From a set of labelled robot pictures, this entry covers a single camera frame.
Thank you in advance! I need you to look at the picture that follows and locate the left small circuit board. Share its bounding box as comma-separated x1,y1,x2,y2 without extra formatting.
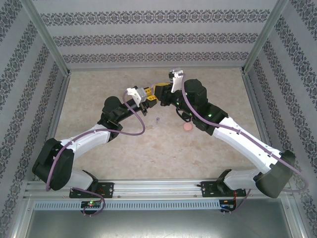
81,201,103,209

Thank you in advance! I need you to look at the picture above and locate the grey metal panel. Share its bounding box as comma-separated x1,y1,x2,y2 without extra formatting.
24,209,302,238

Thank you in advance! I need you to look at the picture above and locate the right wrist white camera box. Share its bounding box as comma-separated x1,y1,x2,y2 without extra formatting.
167,68,185,94

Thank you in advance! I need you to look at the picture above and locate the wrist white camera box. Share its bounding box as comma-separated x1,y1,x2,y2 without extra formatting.
167,68,185,94
125,86,142,105

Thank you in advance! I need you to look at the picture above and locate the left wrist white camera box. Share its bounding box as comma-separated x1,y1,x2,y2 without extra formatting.
125,86,142,105

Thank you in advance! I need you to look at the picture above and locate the aluminium table side rail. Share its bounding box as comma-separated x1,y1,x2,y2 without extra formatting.
34,73,71,180
241,71,283,179

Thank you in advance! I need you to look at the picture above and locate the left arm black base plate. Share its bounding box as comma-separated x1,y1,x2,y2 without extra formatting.
69,182,114,199

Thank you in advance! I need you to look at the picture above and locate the aluminium mounting rail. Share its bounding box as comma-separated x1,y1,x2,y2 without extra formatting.
24,179,293,199

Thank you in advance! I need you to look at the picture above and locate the aluminium frame post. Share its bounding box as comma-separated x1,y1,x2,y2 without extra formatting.
19,0,71,75
241,0,290,75

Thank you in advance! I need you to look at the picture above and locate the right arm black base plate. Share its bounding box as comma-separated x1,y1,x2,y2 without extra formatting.
201,180,247,198

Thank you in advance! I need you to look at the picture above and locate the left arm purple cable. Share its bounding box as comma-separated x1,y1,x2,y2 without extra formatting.
46,90,146,217

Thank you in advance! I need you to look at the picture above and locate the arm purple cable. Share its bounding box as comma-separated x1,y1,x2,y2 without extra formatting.
46,90,146,217
174,67,309,214

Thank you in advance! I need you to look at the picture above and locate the slotted grey cable duct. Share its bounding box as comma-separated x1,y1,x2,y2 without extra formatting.
33,200,221,211

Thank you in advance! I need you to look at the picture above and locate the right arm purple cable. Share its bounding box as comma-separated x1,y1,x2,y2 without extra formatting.
174,67,309,214

